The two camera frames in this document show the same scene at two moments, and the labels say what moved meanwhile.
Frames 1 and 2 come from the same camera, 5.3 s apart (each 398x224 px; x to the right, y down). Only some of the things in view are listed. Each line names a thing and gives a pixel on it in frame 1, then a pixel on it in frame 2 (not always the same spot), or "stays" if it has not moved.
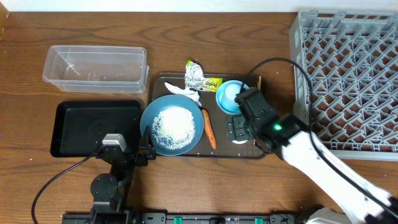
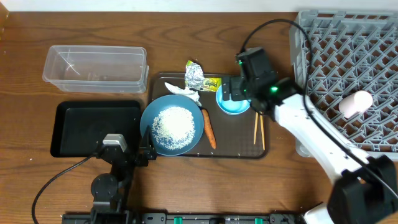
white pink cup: (242, 142) to (355, 104)
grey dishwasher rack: (351, 60) stays
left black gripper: (148, 150) stays
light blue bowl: (226, 96) stays
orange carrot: (208, 127) stays
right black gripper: (236, 126) to (233, 83)
